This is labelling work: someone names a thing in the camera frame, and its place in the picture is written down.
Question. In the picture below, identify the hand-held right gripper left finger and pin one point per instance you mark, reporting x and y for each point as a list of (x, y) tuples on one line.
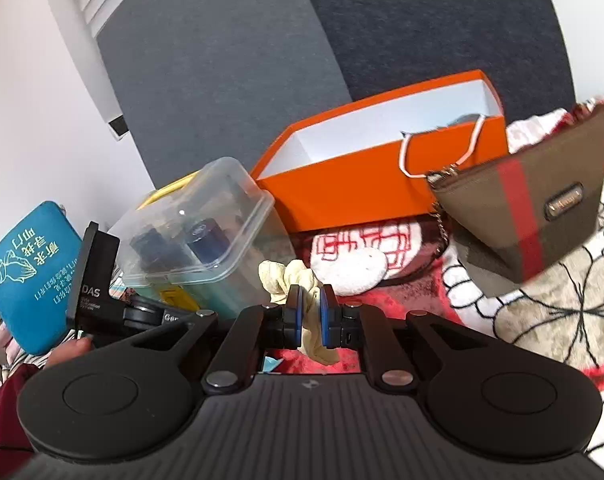
[(296, 312)]

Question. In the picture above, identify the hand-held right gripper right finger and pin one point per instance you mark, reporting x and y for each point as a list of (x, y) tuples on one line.
[(327, 315)]

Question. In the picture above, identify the cream cloth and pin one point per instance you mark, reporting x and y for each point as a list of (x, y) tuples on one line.
[(292, 272)]

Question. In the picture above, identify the orange cardboard box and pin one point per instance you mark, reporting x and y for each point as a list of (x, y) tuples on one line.
[(342, 195)]

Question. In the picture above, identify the person's left forearm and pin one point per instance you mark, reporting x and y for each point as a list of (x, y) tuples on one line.
[(7, 400)]

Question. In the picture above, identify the person's left hand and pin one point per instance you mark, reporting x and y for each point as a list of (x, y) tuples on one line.
[(74, 349)]

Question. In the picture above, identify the teal cushion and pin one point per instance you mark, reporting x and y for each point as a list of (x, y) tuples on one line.
[(27, 270)]

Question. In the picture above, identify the black cap bottle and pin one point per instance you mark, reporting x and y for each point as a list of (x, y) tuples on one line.
[(152, 249)]

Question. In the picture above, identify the blue cap bottle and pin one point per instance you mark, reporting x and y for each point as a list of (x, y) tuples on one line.
[(207, 237)]

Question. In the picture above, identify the clear plastic storage box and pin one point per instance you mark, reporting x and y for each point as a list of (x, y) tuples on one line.
[(222, 210)]

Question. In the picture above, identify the olive striped handbag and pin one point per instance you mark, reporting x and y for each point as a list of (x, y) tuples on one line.
[(506, 220)]

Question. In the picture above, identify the grey upholstered headboard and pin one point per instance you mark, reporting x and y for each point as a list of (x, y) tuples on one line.
[(232, 85)]

